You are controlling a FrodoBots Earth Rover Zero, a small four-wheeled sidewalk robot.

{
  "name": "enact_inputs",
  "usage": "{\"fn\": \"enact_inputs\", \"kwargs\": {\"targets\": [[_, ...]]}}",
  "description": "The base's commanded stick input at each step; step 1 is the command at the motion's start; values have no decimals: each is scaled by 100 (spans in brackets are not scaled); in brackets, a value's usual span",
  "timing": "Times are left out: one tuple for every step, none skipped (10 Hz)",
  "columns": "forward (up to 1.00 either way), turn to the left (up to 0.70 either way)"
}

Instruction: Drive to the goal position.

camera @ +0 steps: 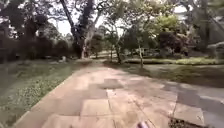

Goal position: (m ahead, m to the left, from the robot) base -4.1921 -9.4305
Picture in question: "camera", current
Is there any thin young tree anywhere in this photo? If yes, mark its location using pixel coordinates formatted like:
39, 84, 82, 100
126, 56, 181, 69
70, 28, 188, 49
131, 19, 151, 69

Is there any grey side path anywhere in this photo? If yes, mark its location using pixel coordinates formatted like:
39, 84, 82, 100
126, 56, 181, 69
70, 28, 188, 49
159, 79, 224, 128

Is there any large dark forked tree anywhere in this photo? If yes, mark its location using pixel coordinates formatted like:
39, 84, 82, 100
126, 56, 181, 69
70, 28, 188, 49
59, 0, 102, 60

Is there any wood of trees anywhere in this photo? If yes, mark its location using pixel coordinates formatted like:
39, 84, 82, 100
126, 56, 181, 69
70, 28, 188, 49
0, 0, 224, 64

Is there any thin leaning tree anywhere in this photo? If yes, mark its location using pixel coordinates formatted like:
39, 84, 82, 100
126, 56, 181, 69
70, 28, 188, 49
108, 29, 126, 65

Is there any tan stone slab path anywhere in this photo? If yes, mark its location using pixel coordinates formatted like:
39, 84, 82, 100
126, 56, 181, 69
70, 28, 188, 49
12, 59, 224, 128

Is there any robot's own part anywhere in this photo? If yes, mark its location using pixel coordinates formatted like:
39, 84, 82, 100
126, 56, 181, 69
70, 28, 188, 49
137, 121, 150, 128

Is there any grass ground with fallen leaves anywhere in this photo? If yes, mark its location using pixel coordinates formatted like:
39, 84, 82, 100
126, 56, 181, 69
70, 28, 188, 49
102, 59, 224, 90
0, 59, 88, 128

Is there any low green hedge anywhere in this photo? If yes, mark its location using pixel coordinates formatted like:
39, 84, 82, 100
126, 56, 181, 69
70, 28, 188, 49
123, 56, 224, 66

